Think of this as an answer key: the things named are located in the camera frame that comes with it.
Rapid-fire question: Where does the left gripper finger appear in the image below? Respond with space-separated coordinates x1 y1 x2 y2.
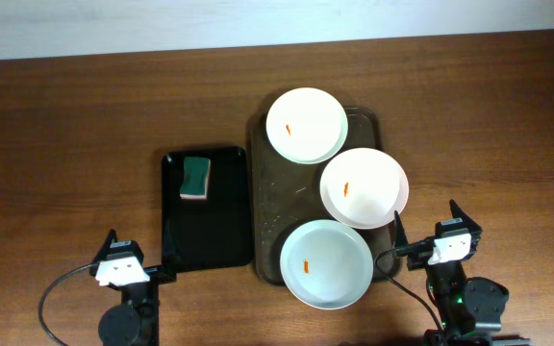
92 229 117 263
162 225 180 269

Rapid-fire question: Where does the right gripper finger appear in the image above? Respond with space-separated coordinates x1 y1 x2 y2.
449 199 482 235
393 210 409 248

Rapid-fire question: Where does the white plate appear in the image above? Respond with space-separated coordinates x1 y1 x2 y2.
279 219 374 309
319 148 409 230
265 87 348 164

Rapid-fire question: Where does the green and pink sponge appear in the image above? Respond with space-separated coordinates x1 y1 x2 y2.
179 157 211 200

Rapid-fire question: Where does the white plate bottom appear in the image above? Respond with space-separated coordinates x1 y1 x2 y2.
279 219 374 309

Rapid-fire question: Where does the white plate top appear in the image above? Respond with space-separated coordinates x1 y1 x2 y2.
265 87 348 164

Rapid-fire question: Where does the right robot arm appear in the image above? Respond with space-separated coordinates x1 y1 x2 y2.
394 200 509 345

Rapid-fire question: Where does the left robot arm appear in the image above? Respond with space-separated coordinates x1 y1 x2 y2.
89 230 176 346

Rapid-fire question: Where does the black small tray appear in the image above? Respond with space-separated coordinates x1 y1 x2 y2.
161 146 254 273

